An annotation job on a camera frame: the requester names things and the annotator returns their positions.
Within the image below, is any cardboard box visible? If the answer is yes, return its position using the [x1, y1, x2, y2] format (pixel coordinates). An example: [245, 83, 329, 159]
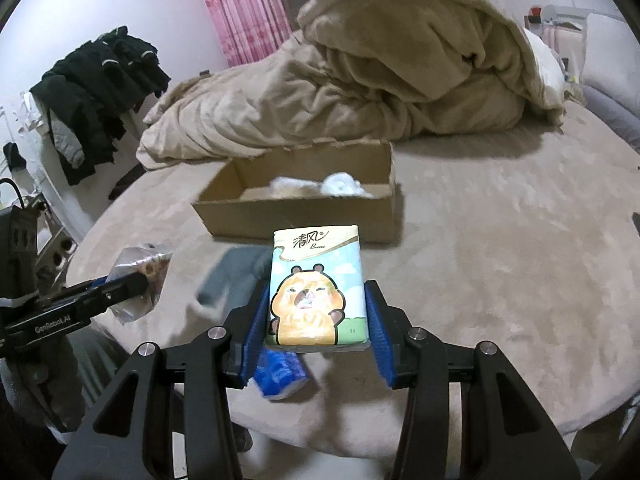
[191, 140, 404, 247]

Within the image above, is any person's grey trouser leg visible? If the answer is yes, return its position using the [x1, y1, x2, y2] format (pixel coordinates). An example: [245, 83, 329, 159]
[0, 329, 132, 433]

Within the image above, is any pink curtain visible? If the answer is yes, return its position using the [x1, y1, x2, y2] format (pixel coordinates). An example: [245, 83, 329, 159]
[189, 0, 294, 68]

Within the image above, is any blue tissue packet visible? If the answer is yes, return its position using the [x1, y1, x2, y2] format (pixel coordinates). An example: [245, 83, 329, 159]
[251, 347, 309, 402]

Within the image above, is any grey sock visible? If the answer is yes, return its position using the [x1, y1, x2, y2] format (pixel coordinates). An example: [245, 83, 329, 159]
[196, 247, 274, 312]

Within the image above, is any pile of dark clothes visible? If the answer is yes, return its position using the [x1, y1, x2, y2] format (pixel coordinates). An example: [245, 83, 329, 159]
[29, 27, 172, 187]

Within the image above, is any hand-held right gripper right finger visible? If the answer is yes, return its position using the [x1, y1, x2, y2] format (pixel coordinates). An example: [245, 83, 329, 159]
[364, 280, 584, 480]

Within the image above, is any white fluffy sock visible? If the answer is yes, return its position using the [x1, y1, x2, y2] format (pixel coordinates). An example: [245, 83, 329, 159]
[269, 176, 322, 197]

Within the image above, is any beige bed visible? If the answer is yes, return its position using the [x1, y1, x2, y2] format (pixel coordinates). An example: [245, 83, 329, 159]
[65, 99, 640, 437]

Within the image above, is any white pillow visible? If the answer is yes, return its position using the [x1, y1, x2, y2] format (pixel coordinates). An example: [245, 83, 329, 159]
[522, 27, 567, 107]

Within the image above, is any white rolled sock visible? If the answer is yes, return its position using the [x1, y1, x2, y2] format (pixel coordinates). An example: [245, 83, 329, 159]
[320, 172, 375, 199]

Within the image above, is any silver plastic packet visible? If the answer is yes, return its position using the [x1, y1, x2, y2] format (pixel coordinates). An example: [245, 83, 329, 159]
[107, 240, 174, 322]

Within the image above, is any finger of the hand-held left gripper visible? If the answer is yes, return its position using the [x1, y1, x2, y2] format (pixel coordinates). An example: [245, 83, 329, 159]
[60, 272, 149, 322]

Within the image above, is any grey sofa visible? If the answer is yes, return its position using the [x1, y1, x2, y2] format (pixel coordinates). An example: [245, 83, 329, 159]
[579, 12, 640, 147]

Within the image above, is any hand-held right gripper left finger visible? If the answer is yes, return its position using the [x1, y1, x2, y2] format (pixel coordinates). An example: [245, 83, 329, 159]
[51, 281, 274, 480]

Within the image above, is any beige fleece blanket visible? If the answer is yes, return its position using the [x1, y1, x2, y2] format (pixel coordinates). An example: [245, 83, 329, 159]
[135, 0, 567, 174]

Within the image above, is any bear print tissue pack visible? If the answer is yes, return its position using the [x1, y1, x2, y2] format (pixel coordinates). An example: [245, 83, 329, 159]
[264, 223, 372, 354]

